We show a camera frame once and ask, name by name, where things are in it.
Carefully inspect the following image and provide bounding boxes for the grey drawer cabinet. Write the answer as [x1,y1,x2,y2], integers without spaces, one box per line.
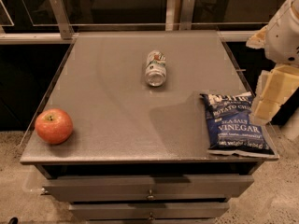
[19,30,280,224]

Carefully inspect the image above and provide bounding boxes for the grey drawer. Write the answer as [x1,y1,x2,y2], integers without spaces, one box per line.
[43,175,254,203]
[69,203,229,220]

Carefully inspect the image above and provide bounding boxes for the drawer brass knob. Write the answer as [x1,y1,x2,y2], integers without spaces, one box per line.
[147,189,155,201]
[148,212,155,221]

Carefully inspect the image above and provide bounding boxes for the blue potato chip bag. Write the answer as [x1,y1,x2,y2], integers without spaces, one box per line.
[201,92,275,158]

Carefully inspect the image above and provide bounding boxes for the red apple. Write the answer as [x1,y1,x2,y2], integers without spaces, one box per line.
[35,108,73,145]

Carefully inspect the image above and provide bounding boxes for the clear acrylic guard panel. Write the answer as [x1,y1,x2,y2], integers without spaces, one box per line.
[0,0,299,28]

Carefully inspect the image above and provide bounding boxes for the top drawer brass knob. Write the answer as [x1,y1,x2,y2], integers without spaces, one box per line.
[147,189,155,201]

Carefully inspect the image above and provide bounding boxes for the middle grey drawer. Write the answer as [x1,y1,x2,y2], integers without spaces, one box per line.
[69,203,229,220]

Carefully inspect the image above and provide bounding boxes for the top grey drawer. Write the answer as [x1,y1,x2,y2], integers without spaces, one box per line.
[43,175,254,203]

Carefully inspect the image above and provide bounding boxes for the silver soda can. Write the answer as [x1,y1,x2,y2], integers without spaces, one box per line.
[145,50,166,87]

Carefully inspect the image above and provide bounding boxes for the middle drawer brass knob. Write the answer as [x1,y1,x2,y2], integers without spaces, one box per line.
[148,212,155,221]

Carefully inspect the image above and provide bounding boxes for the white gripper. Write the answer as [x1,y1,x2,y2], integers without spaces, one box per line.
[246,0,299,125]

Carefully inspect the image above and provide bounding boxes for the right metal bracket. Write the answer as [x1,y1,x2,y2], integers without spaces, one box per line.
[165,0,195,31]

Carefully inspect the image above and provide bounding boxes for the metal bracket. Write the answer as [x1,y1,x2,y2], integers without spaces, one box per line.
[165,0,195,31]
[50,0,74,40]

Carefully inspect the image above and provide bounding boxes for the left metal bracket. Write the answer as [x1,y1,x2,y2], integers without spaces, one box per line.
[50,0,74,40]

